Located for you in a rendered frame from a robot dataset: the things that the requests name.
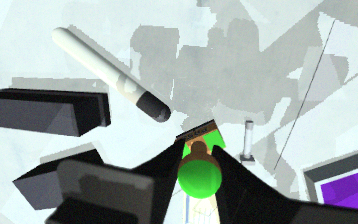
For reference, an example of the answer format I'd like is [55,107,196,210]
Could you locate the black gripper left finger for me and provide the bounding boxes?
[57,139,185,224]

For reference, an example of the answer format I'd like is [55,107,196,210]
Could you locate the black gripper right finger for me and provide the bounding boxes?
[211,145,358,224]

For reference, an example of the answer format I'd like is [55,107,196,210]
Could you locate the green-handled rubber stamp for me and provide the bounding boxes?
[174,119,226,199]

